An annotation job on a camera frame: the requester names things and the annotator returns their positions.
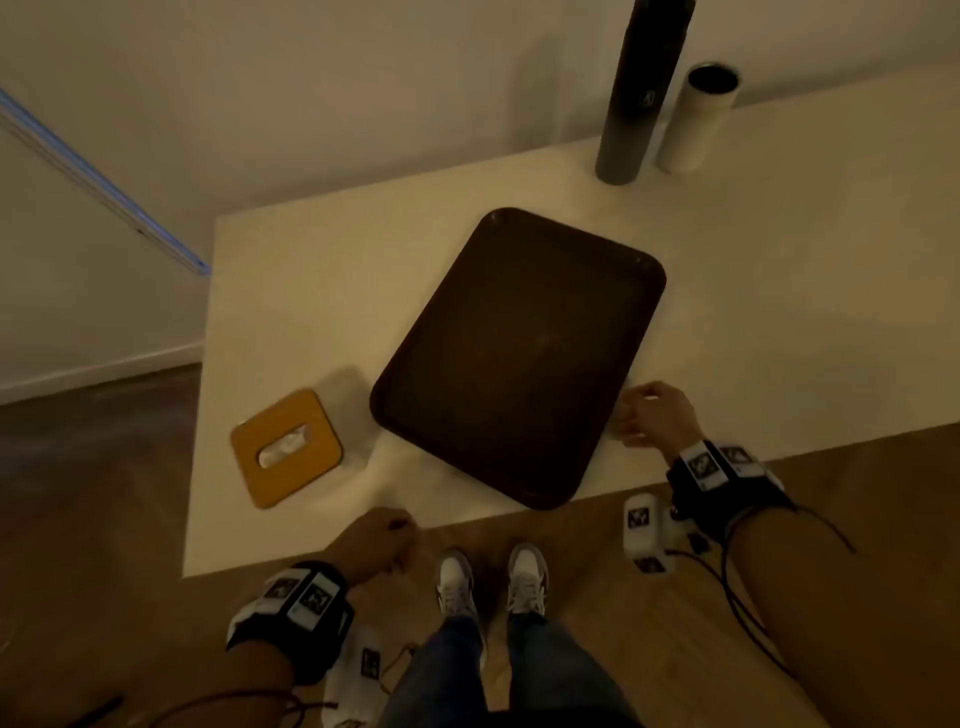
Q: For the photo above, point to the person's right hand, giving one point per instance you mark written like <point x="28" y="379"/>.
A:
<point x="671" y="424"/>

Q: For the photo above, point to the person's left hand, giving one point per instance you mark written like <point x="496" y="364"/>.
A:
<point x="367" y="541"/>

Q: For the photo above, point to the person's right fingers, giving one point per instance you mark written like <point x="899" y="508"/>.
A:
<point x="643" y="414"/>

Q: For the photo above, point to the person's left fingers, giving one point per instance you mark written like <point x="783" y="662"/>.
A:
<point x="403" y="541"/>

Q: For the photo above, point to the person's right forearm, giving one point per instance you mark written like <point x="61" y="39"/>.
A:
<point x="847" y="622"/>

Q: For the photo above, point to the person's left forearm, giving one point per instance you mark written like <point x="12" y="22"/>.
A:
<point x="232" y="690"/>

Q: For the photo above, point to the person's left white sneaker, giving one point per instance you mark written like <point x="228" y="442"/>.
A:
<point x="455" y="585"/>

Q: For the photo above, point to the person's white sneaker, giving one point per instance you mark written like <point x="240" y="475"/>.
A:
<point x="455" y="585"/>
<point x="527" y="579"/>

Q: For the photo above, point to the person's right white sneaker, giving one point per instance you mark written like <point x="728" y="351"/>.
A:
<point x="527" y="579"/>

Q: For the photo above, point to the dark brown rectangular tray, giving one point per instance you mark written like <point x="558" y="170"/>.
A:
<point x="517" y="352"/>

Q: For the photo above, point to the person's left leg blue jeans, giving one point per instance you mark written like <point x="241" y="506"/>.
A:
<point x="442" y="679"/>

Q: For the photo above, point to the person's leg blue jeans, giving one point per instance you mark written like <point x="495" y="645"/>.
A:
<point x="442" y="679"/>
<point x="562" y="675"/>

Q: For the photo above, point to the white tissue in box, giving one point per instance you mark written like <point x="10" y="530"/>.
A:
<point x="281" y="447"/>

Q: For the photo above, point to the white tissue box wooden lid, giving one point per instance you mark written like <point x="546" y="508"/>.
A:
<point x="300" y="420"/>

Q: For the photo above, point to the person's right leg blue jeans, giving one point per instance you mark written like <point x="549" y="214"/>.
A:
<point x="562" y="675"/>

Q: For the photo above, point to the white cylindrical tumbler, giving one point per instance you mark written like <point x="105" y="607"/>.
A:
<point x="694" y="127"/>

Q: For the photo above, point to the tall black cylindrical bottle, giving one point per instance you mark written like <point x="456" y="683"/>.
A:
<point x="639" y="97"/>

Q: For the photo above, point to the white baseboard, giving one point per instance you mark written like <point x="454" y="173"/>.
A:
<point x="97" y="371"/>

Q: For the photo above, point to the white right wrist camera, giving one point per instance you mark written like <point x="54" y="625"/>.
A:
<point x="646" y="529"/>

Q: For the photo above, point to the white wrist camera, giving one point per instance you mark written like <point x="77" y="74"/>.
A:
<point x="646" y="529"/>
<point x="358" y="675"/>

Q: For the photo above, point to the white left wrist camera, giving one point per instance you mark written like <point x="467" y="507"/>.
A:
<point x="358" y="675"/>

